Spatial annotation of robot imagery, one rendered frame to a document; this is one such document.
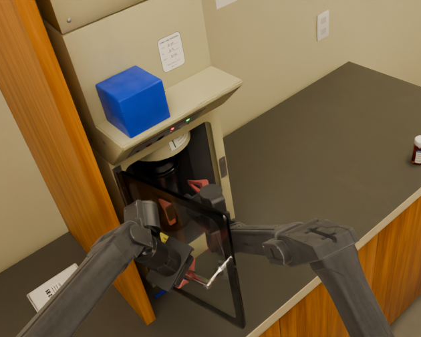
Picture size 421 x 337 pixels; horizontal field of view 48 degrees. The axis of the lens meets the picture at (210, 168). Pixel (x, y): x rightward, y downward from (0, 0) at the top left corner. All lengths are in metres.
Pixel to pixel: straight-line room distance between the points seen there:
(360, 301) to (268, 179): 0.97
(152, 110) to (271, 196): 0.74
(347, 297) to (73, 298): 0.39
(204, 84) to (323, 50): 1.18
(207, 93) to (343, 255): 0.49
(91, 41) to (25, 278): 0.87
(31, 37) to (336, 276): 0.60
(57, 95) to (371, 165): 1.15
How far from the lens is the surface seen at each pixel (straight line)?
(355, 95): 2.08
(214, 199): 1.14
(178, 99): 1.05
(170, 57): 1.08
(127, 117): 0.94
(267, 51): 1.94
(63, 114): 0.89
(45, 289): 1.49
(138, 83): 0.95
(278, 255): 0.80
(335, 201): 1.58
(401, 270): 2.03
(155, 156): 1.21
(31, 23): 0.83
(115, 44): 1.00
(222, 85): 1.07
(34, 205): 1.61
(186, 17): 1.08
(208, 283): 1.06
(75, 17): 0.96
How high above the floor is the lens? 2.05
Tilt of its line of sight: 39 degrees down
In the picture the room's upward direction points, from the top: 11 degrees counter-clockwise
